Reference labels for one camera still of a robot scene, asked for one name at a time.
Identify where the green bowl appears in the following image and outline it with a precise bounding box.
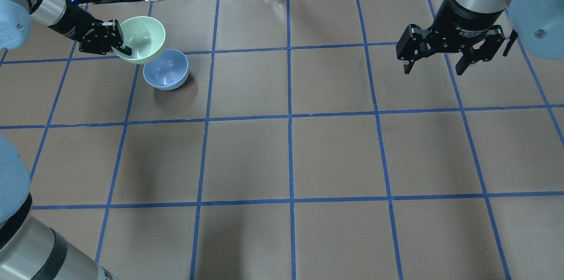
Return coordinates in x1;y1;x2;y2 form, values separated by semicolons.
112;16;167;64

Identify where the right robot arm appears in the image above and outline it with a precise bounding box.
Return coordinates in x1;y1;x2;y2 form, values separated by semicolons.
396;0;564;75

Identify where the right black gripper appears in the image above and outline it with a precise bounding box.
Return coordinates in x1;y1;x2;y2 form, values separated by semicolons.
396;0;505;76

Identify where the blue bowl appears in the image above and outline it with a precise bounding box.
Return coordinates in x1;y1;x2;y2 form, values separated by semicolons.
142;49;189;91

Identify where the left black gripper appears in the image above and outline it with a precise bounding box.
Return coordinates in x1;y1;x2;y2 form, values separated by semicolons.
46;4;133;56

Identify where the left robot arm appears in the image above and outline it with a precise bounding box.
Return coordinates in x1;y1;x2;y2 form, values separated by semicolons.
0;0;133;56

